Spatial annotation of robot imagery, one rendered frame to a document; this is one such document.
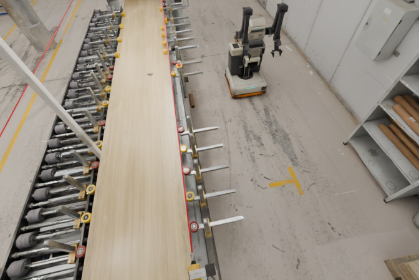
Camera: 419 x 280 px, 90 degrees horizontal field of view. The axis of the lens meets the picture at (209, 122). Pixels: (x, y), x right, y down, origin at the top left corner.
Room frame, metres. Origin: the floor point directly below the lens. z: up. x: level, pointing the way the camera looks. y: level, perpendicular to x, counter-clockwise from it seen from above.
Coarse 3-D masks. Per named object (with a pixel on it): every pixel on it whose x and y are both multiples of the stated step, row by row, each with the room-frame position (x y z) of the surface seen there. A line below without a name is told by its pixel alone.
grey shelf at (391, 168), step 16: (416, 64) 1.59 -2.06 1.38; (400, 80) 1.54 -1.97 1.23; (416, 80) 1.50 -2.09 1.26; (384, 96) 1.56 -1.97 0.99; (416, 96) 1.59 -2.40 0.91; (368, 112) 1.58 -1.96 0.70; (384, 112) 1.61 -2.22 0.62; (368, 128) 1.46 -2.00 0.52; (352, 144) 1.47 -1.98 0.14; (368, 144) 1.45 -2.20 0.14; (384, 144) 1.22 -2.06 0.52; (368, 160) 1.21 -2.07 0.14; (384, 160) 1.19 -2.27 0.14; (400, 160) 1.00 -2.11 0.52; (384, 176) 0.97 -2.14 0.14; (400, 176) 0.96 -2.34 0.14; (416, 176) 0.80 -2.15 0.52; (400, 192) 0.77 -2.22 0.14; (416, 192) 0.73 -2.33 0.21
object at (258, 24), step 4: (252, 20) 2.73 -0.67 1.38; (256, 20) 2.73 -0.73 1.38; (260, 20) 2.73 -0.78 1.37; (264, 20) 2.74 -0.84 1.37; (252, 24) 2.69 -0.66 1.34; (256, 24) 2.69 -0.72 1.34; (260, 24) 2.69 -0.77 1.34; (264, 24) 2.69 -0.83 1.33; (248, 28) 2.77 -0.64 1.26; (252, 28) 2.66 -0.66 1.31; (256, 28) 2.66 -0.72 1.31; (260, 28) 2.66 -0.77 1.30; (264, 28) 2.68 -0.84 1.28
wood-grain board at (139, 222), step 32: (160, 0) 4.90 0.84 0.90; (128, 32) 3.61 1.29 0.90; (160, 32) 3.53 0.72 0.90; (128, 64) 2.67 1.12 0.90; (160, 64) 2.61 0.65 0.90; (128, 96) 1.98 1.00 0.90; (160, 96) 1.94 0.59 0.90; (128, 128) 1.46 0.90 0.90; (160, 128) 1.42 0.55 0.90; (128, 160) 1.05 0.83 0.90; (160, 160) 1.02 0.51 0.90; (96, 192) 0.75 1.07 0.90; (128, 192) 0.73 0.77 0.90; (160, 192) 0.70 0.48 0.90; (96, 224) 0.47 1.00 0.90; (128, 224) 0.45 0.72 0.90; (160, 224) 0.44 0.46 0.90; (96, 256) 0.25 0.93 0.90; (128, 256) 0.23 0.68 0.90; (160, 256) 0.21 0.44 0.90
